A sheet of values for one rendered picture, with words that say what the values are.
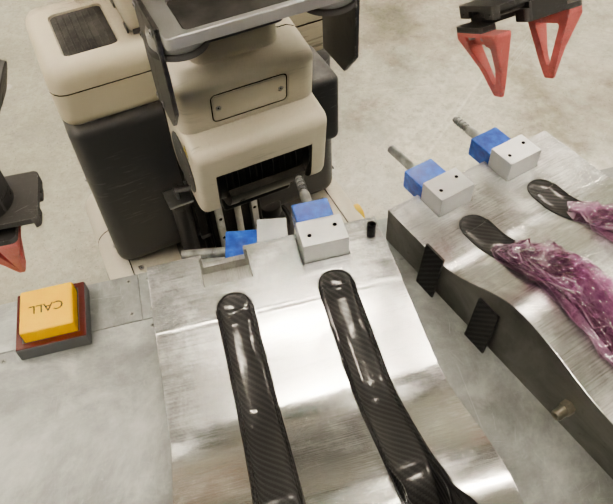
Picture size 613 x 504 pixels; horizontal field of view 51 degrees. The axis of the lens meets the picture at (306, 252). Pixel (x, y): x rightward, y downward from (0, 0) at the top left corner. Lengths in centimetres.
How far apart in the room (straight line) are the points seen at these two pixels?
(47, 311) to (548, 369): 54
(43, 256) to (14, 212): 138
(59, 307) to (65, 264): 120
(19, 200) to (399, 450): 41
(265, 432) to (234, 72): 54
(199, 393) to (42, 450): 20
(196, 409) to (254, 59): 54
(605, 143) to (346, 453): 189
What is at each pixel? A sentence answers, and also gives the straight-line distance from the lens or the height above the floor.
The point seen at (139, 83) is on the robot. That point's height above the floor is 75.
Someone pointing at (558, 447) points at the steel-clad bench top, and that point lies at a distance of 72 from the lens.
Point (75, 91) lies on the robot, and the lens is 121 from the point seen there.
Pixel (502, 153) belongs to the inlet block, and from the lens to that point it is 85.
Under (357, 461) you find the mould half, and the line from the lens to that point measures 56.
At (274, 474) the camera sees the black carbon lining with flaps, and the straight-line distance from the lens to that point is 57.
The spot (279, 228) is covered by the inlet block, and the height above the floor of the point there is 85.
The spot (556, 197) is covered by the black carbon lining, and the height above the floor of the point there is 85.
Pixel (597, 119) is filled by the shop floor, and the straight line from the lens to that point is 242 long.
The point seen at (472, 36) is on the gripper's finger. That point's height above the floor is 105.
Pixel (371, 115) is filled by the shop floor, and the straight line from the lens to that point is 229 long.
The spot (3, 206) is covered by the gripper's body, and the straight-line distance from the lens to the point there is 66.
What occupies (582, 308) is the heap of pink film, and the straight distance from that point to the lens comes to 68.
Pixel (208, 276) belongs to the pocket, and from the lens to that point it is 73.
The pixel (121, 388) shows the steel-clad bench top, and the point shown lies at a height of 80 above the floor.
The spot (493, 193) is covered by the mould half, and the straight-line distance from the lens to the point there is 83.
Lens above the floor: 144
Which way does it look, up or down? 51 degrees down
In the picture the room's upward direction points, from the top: 4 degrees counter-clockwise
